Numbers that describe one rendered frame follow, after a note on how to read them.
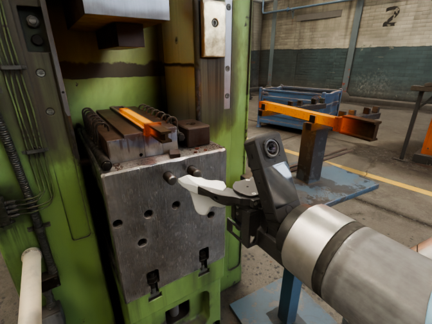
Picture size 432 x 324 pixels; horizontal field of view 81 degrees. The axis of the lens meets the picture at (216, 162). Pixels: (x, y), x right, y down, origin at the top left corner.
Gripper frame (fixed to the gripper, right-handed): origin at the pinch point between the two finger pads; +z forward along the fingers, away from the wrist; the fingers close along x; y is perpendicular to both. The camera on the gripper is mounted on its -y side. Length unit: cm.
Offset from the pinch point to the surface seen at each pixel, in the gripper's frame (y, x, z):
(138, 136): 2.1, -4.1, 33.0
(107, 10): -27.9, -7.7, 33.0
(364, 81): 43, 715, 352
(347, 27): -95, 705, 424
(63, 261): 44, -30, 47
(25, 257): 36, -38, 44
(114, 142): 2.6, -10.6, 33.0
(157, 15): -27.8, 4.2, 33.0
